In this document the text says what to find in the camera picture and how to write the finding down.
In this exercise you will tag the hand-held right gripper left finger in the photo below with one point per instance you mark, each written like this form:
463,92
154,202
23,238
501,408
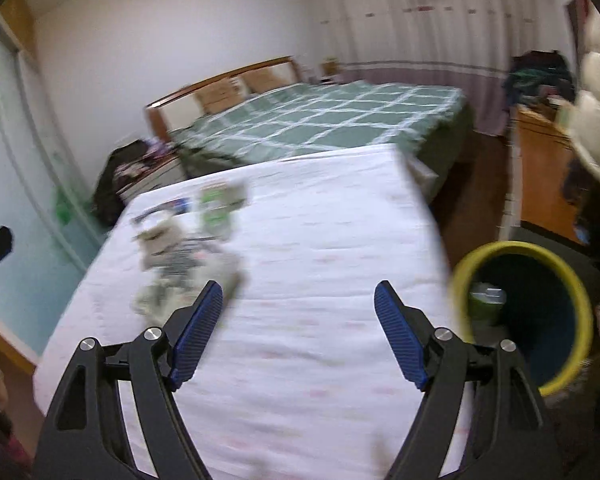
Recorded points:
197,330

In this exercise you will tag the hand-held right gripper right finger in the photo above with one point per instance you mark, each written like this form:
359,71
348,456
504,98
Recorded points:
400,340

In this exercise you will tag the white tissue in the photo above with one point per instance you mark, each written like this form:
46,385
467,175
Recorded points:
220,270

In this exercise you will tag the green white tube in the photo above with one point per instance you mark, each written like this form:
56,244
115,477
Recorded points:
485,305

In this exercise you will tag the blue white small packet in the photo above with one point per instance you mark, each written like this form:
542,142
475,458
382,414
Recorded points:
172,206

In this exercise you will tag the green plastic pack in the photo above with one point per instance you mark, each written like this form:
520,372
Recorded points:
220,205

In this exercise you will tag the yellow-rimmed black waste bin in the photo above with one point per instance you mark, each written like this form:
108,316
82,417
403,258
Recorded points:
555,330

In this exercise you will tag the sliding door wardrobe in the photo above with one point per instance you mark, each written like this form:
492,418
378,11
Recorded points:
20,160

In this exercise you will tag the white dotted table sheet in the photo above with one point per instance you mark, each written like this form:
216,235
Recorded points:
305,260

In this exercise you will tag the white bedside cabinet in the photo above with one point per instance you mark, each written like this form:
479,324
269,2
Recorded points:
155,177
331,79

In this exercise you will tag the wooden headboard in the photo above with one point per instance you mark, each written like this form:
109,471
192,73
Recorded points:
156,122

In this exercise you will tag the wooden cabinet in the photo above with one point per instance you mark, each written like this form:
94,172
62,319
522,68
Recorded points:
545,175

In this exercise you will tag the tan pillow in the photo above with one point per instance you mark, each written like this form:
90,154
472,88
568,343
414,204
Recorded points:
265,80
217,95

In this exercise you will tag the bed with green plaid duvet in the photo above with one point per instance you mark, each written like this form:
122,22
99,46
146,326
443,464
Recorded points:
305,115

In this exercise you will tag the small cardboard box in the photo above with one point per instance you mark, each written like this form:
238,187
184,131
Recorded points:
330,67

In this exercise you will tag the pile of dark clothes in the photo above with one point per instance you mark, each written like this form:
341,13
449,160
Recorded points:
535,77

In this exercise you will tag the pink white curtain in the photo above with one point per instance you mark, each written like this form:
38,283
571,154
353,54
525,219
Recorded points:
430,35

